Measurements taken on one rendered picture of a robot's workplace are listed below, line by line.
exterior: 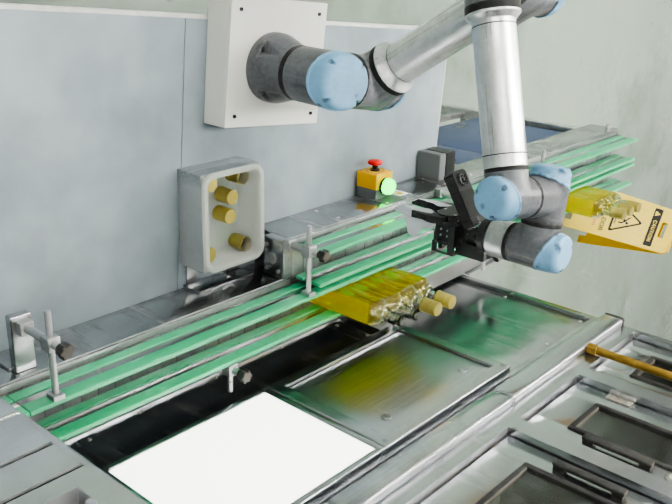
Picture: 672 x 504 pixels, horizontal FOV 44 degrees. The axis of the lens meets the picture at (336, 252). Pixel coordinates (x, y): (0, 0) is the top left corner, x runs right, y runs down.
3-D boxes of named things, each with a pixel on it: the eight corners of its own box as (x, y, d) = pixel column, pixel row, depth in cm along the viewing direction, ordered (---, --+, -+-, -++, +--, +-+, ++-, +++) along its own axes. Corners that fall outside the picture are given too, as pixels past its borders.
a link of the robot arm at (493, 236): (502, 227, 154) (525, 217, 160) (481, 221, 157) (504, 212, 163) (498, 265, 157) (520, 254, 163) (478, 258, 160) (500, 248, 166)
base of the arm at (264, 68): (244, 36, 174) (274, 41, 168) (298, 28, 184) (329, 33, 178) (247, 107, 180) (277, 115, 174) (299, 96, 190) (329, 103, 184)
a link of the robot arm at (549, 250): (579, 229, 153) (570, 274, 156) (526, 216, 160) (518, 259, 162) (559, 233, 148) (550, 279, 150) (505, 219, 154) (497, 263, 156)
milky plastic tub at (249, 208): (181, 265, 187) (206, 276, 182) (177, 168, 179) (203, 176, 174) (239, 247, 199) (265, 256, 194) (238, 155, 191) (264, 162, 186)
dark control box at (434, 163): (415, 176, 247) (438, 182, 242) (416, 150, 244) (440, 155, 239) (431, 171, 253) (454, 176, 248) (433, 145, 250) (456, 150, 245)
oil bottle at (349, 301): (309, 302, 204) (377, 329, 191) (309, 281, 202) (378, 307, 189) (324, 296, 208) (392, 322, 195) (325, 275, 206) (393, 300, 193)
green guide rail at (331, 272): (295, 278, 197) (320, 288, 192) (295, 274, 197) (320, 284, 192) (615, 156, 321) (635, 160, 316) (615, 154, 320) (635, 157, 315)
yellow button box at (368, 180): (354, 194, 228) (375, 200, 223) (355, 168, 225) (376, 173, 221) (370, 189, 233) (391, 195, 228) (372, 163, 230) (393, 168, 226)
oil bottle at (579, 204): (540, 206, 285) (619, 225, 268) (542, 190, 283) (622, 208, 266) (548, 202, 289) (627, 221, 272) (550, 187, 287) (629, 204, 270)
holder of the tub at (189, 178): (181, 286, 189) (204, 296, 184) (177, 168, 180) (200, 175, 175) (238, 267, 201) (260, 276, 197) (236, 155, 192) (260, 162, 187)
